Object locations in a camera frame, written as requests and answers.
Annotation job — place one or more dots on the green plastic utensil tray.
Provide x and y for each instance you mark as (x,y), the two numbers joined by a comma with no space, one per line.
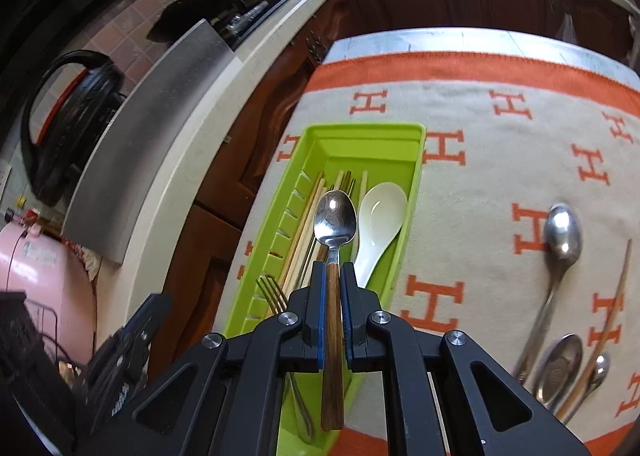
(350,155)

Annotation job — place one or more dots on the orange grey printed blanket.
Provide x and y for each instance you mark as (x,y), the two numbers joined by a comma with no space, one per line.
(440,95)

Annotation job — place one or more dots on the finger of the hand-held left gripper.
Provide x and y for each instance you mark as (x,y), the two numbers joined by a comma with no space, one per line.
(150,316)

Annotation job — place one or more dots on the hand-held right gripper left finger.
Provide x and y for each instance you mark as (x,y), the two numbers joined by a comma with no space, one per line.
(320,321)

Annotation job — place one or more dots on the black pressure cooker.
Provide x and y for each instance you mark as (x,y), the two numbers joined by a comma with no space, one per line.
(80,125)

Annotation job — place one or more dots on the gold fork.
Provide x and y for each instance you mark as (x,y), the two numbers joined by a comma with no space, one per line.
(271,292)

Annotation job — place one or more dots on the chopstick with red black end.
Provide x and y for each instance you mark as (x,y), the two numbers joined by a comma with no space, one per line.
(312,196)

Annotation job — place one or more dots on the pink appliance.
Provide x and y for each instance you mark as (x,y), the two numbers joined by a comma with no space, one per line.
(35,266)

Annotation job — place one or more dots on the white ceramic spoon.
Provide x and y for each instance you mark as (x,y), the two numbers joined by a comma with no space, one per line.
(382,216)

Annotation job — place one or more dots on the wide oval steel spoon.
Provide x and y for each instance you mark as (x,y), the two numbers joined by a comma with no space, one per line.
(560,371)

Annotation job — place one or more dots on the long steel spoon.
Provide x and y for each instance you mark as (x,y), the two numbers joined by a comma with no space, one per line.
(562,236)

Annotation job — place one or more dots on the small steel spoon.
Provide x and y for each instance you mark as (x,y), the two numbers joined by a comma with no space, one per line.
(600,370)

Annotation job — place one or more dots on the black gas stove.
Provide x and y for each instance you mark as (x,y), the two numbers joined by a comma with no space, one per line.
(250,15)

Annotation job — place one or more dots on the clear hanging plastic bag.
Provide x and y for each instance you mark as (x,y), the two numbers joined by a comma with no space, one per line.
(567,28)

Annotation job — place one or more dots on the steel splash guard plate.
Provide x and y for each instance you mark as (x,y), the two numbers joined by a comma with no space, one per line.
(150,125)

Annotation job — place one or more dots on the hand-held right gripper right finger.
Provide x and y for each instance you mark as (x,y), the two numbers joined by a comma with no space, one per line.
(348,321)

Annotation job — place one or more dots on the brown wooden chopstick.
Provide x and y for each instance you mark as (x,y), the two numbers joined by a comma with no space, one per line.
(612,308)

